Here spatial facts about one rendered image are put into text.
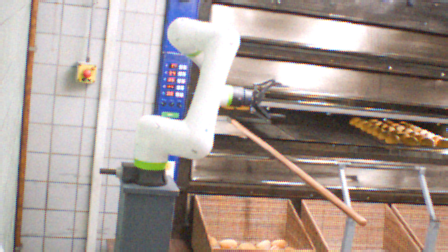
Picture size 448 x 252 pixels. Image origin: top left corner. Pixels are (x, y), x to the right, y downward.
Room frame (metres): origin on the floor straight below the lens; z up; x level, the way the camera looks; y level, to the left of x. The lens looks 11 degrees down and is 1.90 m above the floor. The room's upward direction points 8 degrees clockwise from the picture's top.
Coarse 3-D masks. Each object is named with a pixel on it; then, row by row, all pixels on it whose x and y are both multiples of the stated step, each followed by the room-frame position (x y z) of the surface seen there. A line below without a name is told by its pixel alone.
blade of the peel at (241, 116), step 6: (222, 114) 4.16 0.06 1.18; (228, 114) 4.19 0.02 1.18; (234, 114) 4.22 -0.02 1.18; (240, 114) 4.25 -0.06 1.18; (246, 114) 4.28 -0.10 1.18; (252, 114) 4.31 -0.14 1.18; (240, 120) 4.01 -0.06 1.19; (246, 120) 4.02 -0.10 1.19; (252, 120) 4.03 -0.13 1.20; (258, 120) 4.04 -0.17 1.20; (264, 120) 4.05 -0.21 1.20; (270, 120) 4.06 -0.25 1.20
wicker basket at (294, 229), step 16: (208, 208) 3.44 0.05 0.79; (224, 208) 3.46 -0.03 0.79; (240, 208) 3.49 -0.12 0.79; (256, 208) 3.52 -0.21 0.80; (272, 208) 3.55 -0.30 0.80; (288, 208) 3.56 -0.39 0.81; (208, 224) 3.42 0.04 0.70; (224, 224) 3.44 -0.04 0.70; (240, 224) 3.47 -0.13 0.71; (256, 224) 3.50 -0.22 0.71; (288, 224) 3.53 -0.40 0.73; (192, 240) 3.37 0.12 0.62; (208, 240) 3.06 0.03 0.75; (240, 240) 3.45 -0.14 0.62; (256, 240) 3.48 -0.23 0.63; (272, 240) 3.50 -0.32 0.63; (288, 240) 3.49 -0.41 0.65; (304, 240) 3.28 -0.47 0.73
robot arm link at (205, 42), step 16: (208, 32) 2.48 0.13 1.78; (224, 32) 2.46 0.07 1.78; (208, 48) 2.46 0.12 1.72; (224, 48) 2.45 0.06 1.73; (208, 64) 2.43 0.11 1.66; (224, 64) 2.43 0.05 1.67; (208, 80) 2.40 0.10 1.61; (224, 80) 2.43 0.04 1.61; (208, 96) 2.37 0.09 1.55; (192, 112) 2.35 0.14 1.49; (208, 112) 2.35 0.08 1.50; (176, 128) 2.32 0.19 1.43; (192, 128) 2.31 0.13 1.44; (208, 128) 2.32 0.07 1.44; (176, 144) 2.30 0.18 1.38; (192, 144) 2.28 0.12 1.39; (208, 144) 2.31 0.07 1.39
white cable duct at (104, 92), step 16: (112, 0) 3.30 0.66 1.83; (112, 16) 3.30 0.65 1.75; (112, 32) 3.30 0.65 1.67; (112, 48) 3.31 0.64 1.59; (112, 64) 3.31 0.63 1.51; (96, 144) 3.30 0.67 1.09; (96, 160) 3.30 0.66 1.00; (96, 176) 3.30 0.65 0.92; (96, 192) 3.30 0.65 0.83; (96, 208) 3.30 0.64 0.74; (96, 224) 3.31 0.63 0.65
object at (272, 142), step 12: (240, 144) 3.53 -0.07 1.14; (252, 144) 3.55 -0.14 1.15; (276, 144) 3.58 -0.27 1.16; (288, 144) 3.60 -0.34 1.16; (300, 144) 3.62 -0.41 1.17; (312, 144) 3.64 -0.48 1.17; (324, 144) 3.67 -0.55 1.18; (336, 144) 3.71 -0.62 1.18; (348, 144) 3.75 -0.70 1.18; (408, 156) 3.82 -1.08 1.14; (420, 156) 3.84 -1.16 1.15; (432, 156) 3.86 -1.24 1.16; (444, 156) 3.89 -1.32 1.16
